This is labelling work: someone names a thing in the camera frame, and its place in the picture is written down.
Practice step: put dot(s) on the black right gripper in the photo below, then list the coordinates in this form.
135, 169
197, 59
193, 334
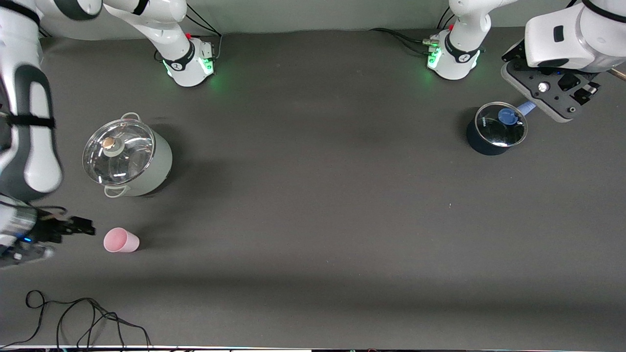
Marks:
53, 230

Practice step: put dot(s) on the pink plastic cup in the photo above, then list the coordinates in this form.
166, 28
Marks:
120, 240

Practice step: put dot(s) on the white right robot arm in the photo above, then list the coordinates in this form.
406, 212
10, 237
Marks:
29, 146

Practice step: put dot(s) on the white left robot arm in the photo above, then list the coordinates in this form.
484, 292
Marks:
562, 39

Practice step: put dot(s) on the large glass pot lid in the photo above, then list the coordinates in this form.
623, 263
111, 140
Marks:
127, 161

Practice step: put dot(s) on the dark grey table mat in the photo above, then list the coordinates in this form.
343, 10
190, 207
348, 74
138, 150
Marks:
313, 244

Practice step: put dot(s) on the dark blue saucepan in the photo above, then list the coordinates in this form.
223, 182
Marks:
481, 145

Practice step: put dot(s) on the glass lid with blue knob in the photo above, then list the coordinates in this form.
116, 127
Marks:
491, 129

